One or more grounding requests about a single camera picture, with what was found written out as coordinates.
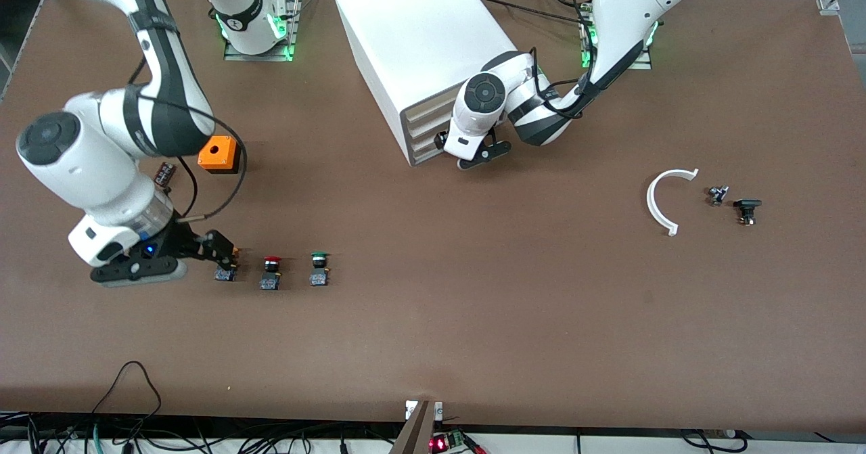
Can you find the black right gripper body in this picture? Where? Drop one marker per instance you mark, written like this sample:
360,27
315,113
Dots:
181,241

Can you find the white plastic drawer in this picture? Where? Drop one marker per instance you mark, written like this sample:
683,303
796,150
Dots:
426,127
426,149
426,109

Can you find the green mushroom push button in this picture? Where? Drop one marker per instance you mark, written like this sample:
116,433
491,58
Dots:
319,275

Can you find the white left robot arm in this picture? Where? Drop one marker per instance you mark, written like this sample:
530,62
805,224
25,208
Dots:
629,7

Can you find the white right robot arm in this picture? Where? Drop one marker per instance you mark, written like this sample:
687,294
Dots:
88,163

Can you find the yellow mushroom push button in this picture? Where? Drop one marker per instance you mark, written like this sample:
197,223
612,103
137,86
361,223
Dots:
224,275

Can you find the red mushroom push button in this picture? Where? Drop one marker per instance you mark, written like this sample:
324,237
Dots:
270,279

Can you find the white drawer cabinet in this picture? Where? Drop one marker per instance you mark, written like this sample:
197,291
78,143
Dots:
406,34

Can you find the dark cylindrical capacitor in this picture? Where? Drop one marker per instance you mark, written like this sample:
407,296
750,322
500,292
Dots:
167,173

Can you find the white curved plastic piece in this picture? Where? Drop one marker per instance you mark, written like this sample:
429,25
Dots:
651,203

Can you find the small silver black component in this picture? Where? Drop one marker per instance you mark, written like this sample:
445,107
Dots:
717,195

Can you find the circuit board with red light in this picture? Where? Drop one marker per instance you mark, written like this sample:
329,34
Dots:
446,442

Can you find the orange button enclosure box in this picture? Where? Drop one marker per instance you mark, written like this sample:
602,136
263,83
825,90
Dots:
226,153

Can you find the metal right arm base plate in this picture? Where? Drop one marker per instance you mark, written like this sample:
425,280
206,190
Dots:
233,55

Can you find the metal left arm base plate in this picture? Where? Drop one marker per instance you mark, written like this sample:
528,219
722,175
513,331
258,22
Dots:
643,61

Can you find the grey metal camera post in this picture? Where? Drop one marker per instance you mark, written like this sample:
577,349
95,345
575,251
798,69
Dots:
416,434

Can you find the white mounting bracket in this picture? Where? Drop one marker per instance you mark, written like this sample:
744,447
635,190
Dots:
440,410

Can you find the small black switch component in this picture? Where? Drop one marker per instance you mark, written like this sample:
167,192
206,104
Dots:
747,205

